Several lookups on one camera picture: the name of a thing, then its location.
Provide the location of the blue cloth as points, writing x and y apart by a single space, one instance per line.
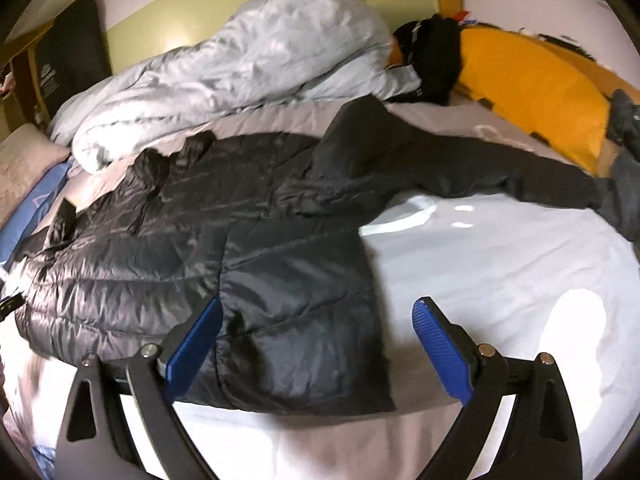
35 210

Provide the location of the beige pillow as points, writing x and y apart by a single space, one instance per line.
25 165

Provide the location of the black panel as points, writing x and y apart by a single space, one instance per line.
70 55

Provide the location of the black puffer jacket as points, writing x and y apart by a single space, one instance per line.
250 260

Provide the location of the wooden shelf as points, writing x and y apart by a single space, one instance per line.
20 80

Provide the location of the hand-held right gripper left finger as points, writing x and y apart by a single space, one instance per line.
192 337

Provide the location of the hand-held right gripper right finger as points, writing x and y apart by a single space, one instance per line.
440 345

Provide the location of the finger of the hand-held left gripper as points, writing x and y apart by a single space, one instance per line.
7 306

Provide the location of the yellow cushion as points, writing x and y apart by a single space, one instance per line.
530 85

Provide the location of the light blue duvet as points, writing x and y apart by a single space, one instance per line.
240 60

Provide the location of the black cloth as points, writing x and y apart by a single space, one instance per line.
435 55

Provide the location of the grey cloth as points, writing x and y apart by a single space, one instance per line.
625 175

